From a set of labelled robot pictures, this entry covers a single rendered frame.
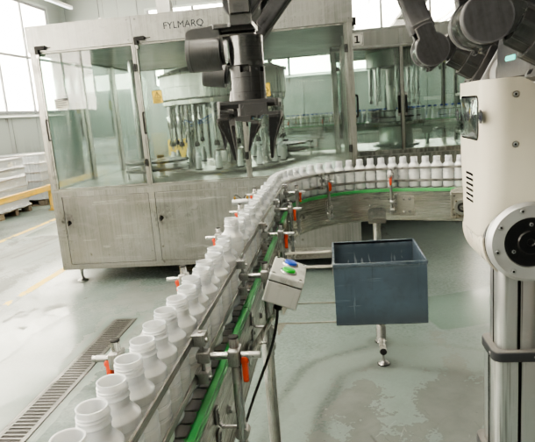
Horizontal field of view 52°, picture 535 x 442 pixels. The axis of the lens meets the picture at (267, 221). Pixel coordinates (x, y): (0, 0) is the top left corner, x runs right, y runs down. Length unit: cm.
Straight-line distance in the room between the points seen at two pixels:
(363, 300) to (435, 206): 130
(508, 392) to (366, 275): 72
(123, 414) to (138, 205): 450
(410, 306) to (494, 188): 88
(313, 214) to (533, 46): 216
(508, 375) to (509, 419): 10
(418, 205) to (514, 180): 202
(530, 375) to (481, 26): 74
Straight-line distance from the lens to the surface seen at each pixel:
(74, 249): 551
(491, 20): 94
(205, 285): 114
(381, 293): 191
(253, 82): 93
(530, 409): 137
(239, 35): 94
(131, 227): 524
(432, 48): 138
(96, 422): 67
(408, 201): 313
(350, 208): 313
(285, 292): 123
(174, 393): 90
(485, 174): 114
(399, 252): 220
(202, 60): 95
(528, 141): 112
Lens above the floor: 147
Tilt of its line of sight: 11 degrees down
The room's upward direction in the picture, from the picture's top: 5 degrees counter-clockwise
